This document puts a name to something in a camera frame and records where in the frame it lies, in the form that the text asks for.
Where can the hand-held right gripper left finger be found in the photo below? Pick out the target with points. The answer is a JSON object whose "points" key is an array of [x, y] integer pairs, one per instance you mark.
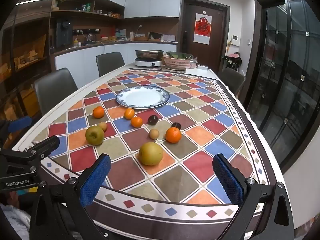
{"points": [[96, 177]]}

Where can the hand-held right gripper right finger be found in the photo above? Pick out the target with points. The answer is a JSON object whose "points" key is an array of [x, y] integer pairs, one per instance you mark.
{"points": [[228, 180]]}

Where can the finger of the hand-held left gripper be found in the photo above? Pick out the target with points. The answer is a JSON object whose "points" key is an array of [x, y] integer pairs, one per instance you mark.
{"points": [[45, 145], [20, 125]]}

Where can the green apple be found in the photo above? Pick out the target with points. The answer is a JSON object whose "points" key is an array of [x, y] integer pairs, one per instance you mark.
{"points": [[94, 135]]}

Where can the yellow pear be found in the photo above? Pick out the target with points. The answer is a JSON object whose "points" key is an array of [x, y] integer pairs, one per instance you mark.
{"points": [[150, 153]]}

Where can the small tangerine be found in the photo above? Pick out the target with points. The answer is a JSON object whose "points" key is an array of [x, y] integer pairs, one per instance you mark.
{"points": [[129, 113], [98, 112], [136, 122]]}

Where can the large orange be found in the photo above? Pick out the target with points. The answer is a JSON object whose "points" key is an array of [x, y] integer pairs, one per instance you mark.
{"points": [[173, 135]]}

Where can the small brown round fruit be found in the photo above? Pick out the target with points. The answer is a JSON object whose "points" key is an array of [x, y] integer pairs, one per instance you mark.
{"points": [[154, 133], [103, 126]]}

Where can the dark purple round fruit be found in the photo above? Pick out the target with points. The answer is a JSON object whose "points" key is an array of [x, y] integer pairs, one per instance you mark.
{"points": [[152, 119], [176, 125]]}

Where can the blue rimmed white plate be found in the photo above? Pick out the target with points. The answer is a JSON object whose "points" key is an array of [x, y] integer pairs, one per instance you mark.
{"points": [[142, 97]]}

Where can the person's clothing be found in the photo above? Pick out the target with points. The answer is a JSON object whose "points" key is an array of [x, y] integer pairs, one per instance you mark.
{"points": [[12, 217]]}

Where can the grey dining chair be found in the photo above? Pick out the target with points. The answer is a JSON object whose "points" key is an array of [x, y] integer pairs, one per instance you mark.
{"points": [[55, 87], [110, 62], [231, 80]]}

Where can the wooden display cabinet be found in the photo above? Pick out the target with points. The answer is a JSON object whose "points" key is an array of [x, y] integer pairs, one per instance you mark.
{"points": [[25, 55]]}

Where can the colourful checkered tablecloth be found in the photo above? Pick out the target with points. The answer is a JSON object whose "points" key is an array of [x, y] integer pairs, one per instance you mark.
{"points": [[195, 110]]}

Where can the white counter cabinet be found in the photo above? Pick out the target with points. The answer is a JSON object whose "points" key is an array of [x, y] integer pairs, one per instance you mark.
{"points": [[82, 57]]}

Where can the small yellow bottle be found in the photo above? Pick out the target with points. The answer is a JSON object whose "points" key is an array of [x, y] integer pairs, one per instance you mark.
{"points": [[75, 43]]}

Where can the black water dispenser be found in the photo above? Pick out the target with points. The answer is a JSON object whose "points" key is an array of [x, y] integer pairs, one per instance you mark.
{"points": [[63, 32]]}

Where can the glass jar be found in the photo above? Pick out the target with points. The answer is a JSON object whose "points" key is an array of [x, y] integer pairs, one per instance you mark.
{"points": [[91, 37]]}

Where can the black power strip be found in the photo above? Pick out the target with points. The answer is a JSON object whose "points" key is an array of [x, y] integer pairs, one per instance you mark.
{"points": [[86, 31]]}

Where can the small white box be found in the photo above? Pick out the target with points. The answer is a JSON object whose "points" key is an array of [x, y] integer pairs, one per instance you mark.
{"points": [[203, 67]]}

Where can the black framed glass door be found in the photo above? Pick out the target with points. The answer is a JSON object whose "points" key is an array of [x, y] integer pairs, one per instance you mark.
{"points": [[282, 75]]}

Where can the beige plush toy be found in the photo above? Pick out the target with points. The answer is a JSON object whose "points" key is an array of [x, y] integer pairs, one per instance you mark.
{"points": [[55, 5]]}

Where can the white induction cooker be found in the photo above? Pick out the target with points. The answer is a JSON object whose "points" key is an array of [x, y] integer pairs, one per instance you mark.
{"points": [[148, 63]]}

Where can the pink plastic basket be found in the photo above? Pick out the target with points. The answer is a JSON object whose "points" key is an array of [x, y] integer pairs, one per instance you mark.
{"points": [[176, 63]]}

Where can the steel pot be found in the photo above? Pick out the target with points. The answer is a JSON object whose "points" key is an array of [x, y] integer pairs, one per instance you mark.
{"points": [[149, 54]]}

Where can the green leafy vegetables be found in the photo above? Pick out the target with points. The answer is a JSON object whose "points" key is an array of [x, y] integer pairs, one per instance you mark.
{"points": [[178, 55]]}

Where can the teal box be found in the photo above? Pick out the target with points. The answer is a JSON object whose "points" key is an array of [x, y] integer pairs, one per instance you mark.
{"points": [[123, 34]]}

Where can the wicker tray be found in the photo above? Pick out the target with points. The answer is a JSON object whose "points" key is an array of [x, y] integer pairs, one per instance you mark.
{"points": [[141, 38]]}

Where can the dark brown door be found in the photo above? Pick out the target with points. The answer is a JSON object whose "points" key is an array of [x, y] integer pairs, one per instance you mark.
{"points": [[217, 30]]}

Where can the black pouch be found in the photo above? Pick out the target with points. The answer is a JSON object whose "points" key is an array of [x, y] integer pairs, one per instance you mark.
{"points": [[155, 35]]}

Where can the wooden wall shelf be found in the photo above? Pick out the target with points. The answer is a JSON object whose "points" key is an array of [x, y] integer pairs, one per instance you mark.
{"points": [[75, 12]]}

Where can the white wall intercom panel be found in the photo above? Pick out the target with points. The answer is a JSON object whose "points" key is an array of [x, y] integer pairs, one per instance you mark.
{"points": [[235, 40]]}

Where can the red and white wall poster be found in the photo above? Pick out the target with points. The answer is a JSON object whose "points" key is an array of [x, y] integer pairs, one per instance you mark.
{"points": [[202, 28]]}

